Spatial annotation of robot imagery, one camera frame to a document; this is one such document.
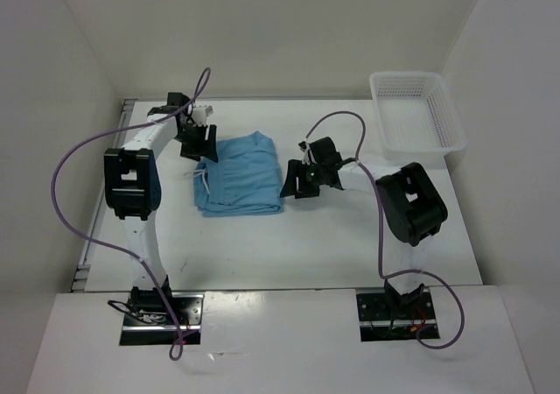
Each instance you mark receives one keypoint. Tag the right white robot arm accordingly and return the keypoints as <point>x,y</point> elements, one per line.
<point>412,208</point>

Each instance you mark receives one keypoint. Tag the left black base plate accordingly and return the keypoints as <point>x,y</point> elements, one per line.
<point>151,325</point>

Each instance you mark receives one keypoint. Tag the light blue shorts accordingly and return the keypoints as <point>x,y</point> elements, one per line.
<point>245,180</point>

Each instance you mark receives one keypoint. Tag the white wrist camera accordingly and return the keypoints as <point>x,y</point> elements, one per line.
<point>308,156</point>
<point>199,115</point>

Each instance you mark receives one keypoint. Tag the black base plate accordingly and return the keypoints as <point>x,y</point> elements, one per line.
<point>379,322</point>
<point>151,325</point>

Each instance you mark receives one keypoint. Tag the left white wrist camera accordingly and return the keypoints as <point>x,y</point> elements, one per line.
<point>199,115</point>

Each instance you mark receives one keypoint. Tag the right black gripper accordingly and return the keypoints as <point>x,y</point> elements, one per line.
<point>295,166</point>

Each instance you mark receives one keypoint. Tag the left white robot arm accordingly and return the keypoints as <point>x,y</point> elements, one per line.
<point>133,190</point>

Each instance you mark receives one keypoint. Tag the white plastic basket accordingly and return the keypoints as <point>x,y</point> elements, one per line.
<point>416,116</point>

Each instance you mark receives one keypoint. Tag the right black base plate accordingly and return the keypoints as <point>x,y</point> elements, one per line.
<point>379,322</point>

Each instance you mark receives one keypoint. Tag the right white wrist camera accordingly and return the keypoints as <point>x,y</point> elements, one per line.
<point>308,156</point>

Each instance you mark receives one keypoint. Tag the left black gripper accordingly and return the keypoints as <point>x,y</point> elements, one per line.
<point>204,148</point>

